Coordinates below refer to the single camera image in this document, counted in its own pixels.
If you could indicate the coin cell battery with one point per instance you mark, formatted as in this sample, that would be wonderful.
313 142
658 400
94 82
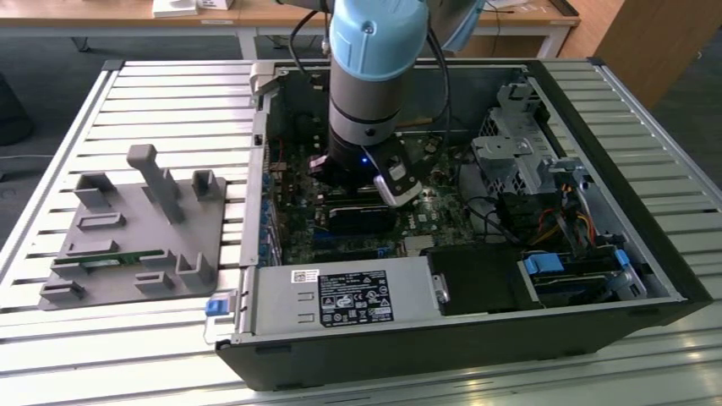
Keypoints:
433 147

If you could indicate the blue case latch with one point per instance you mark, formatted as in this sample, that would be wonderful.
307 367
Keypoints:
216 307

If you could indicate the silver chipset heatsink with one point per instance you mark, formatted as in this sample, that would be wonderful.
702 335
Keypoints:
418 245

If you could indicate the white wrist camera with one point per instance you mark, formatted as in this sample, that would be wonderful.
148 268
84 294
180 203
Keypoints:
401 186

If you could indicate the white box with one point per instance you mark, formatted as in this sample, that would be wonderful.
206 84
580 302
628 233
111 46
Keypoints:
175 9
215 4

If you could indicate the black graphics card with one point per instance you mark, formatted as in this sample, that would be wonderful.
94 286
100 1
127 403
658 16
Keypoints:
361 220

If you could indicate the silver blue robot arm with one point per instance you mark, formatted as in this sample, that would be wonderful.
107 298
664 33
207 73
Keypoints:
366 105

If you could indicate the silver power supply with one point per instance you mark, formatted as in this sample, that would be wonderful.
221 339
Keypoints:
277 296

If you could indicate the hard disk in blue carrier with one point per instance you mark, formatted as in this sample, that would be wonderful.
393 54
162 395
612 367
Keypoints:
542 263

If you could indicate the black plastic shroud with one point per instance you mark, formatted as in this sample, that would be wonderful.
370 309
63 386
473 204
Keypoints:
479 279

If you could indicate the installed green RAM stick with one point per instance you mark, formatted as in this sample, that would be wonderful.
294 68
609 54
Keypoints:
345 200

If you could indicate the wooden cabinet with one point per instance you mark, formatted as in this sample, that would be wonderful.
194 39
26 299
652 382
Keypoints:
649 42

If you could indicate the grey parts rack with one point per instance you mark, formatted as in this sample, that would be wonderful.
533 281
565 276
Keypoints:
130 254

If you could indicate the green motherboard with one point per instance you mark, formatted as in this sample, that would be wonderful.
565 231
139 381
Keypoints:
439 220

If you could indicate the green RAM stick on rack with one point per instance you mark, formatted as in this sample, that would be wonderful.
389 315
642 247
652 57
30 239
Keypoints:
140 256

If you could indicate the black PC case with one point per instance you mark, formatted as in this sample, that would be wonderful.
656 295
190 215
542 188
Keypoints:
395 359

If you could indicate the small blue plastic clip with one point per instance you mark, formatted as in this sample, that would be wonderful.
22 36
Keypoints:
622 259

